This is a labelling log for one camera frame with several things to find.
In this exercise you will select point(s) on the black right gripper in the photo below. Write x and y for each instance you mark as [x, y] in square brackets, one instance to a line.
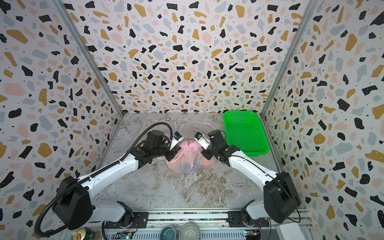
[208, 151]

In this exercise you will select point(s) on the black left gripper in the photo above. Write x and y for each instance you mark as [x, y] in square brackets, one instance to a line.
[172, 152]

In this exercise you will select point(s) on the pink plastic bag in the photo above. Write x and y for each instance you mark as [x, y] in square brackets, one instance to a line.
[189, 159]

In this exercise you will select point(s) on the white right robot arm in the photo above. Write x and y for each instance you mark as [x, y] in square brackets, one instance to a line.
[280, 196]

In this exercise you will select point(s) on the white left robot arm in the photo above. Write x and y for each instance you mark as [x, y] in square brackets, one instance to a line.
[76, 208]

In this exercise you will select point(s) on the green plastic basket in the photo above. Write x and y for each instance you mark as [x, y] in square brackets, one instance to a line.
[244, 130]

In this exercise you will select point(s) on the grey ribbed plate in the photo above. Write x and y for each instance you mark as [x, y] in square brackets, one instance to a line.
[189, 232]

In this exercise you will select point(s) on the teal ceramic bowl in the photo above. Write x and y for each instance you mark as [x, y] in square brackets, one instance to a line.
[168, 233]

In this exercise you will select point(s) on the right circuit board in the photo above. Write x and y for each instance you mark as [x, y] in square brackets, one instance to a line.
[253, 235]

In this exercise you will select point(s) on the green circuit board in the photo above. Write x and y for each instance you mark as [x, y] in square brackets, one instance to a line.
[125, 235]

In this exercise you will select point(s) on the white box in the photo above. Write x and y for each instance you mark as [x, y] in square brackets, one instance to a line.
[290, 231]

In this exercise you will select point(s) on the green gold drink can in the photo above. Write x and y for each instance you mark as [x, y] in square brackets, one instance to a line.
[86, 234]

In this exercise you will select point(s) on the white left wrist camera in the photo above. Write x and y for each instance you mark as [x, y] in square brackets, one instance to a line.
[176, 138]

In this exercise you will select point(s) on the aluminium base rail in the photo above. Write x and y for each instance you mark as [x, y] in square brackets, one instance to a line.
[213, 224]

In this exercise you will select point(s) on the aluminium corner post left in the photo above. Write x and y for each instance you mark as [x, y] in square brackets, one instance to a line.
[61, 10]

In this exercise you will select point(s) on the aluminium corner post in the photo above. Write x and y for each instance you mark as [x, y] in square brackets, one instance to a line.
[61, 10]
[290, 54]

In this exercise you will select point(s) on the aluminium corner post right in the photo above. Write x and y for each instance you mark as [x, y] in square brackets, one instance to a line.
[290, 54]

